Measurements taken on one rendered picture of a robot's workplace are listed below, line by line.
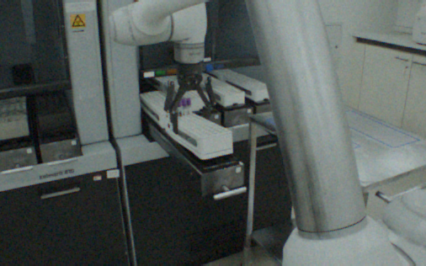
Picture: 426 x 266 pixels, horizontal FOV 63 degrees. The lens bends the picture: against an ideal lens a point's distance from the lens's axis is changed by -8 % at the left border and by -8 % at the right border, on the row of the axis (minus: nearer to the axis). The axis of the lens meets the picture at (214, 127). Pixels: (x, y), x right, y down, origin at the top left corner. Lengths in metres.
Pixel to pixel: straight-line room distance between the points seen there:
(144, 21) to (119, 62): 0.44
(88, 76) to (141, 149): 0.33
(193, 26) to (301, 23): 0.61
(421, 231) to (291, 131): 0.27
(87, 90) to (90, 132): 0.16
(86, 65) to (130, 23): 0.41
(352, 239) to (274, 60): 0.25
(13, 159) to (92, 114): 0.32
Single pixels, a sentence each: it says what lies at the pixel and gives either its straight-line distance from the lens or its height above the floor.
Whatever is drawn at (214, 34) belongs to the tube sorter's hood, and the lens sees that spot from 1.49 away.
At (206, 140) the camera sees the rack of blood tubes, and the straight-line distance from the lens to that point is 1.02.
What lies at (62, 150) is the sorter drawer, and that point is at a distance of 1.34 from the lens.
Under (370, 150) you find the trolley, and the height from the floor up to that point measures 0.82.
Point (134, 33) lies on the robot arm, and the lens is 0.99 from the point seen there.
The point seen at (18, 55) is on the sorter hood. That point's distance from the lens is 1.32.
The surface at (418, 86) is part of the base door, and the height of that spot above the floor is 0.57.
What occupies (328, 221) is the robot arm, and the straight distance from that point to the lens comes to 0.50.
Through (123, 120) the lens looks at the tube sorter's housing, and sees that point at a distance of 1.44.
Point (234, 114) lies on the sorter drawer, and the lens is 1.52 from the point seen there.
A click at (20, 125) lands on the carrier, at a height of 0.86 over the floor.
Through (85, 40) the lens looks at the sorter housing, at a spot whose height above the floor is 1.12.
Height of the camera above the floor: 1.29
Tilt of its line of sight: 21 degrees down
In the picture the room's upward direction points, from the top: straight up
